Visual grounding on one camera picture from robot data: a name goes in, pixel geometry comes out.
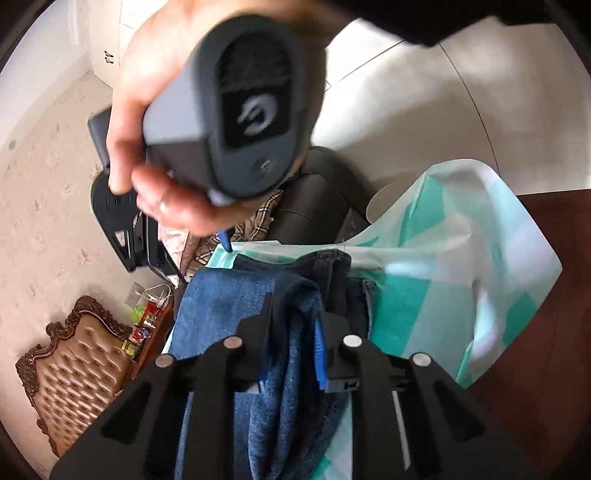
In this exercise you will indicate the dark wooden bed frame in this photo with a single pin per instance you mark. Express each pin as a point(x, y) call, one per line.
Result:
point(545, 350)

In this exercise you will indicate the clutter of small colourful items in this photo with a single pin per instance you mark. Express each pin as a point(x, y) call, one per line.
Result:
point(138, 332)

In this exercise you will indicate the dark wooden nightstand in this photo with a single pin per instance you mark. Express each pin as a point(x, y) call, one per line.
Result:
point(159, 334)

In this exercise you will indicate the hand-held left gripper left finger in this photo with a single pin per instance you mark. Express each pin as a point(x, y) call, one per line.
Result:
point(254, 341)

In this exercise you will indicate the brown plaid cloth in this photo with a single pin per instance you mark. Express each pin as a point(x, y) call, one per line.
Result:
point(258, 221)

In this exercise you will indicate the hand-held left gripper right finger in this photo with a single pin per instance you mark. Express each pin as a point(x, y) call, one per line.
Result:
point(321, 360)

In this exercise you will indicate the white cabinet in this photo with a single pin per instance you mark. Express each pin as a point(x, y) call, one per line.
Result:
point(108, 37)

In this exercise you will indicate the green white checkered bedsheet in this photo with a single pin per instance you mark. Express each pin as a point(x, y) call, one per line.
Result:
point(415, 286)

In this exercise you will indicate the brown tufted headboard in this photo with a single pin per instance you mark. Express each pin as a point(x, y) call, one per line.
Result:
point(78, 369)

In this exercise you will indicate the white round object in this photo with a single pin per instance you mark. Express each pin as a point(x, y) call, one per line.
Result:
point(383, 203)

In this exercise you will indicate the black leather chair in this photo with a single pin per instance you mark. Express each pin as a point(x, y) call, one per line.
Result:
point(314, 203)

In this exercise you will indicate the blue denim pants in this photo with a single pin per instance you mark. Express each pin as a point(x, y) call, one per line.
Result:
point(221, 295)

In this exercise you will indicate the person's right hand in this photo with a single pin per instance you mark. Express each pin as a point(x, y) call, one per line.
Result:
point(152, 69)

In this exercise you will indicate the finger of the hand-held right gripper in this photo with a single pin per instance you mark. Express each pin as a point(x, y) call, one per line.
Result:
point(157, 251)
point(226, 241)

